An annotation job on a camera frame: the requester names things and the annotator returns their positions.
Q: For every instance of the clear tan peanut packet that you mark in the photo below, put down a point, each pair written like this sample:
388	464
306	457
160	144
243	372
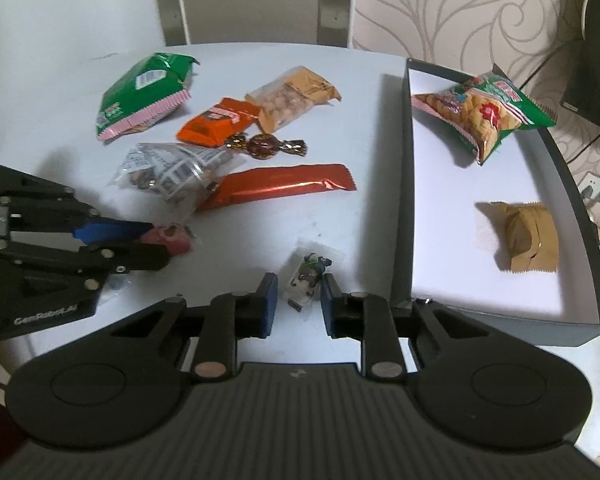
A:
285	100

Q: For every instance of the white wall socket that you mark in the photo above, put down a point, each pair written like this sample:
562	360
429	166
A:
592	180

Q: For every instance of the clear printed snack packet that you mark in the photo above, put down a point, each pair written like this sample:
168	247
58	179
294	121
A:
175	170

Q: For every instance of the small clear figure packet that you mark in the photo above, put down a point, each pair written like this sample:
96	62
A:
307	272

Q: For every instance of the small pink candy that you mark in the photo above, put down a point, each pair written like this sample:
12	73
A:
172	240

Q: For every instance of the long red snack bar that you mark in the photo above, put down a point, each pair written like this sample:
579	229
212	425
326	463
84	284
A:
280	182

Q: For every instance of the orange snack packet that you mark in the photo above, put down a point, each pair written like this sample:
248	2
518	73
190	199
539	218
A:
205	130

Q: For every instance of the grey box with white inside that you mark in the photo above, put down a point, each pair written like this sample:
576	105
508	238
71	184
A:
440	210

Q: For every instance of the white metal-framed chair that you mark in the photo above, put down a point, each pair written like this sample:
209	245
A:
260	0

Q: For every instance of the green pink-edged snack bag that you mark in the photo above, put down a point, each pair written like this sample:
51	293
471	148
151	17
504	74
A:
140	90

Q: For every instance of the brown paper snack packet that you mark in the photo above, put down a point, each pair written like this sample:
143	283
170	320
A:
525	235

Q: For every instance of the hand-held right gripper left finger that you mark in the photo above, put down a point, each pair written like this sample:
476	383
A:
269	310

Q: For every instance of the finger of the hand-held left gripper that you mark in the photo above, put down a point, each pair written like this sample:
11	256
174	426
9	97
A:
110	230
140	259

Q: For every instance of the green chips picture bag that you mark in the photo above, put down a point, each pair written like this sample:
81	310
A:
480	110

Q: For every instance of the brown foil candy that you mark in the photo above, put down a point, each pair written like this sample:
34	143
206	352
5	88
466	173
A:
262	146

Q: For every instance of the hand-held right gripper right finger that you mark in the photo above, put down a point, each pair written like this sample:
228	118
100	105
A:
329	312

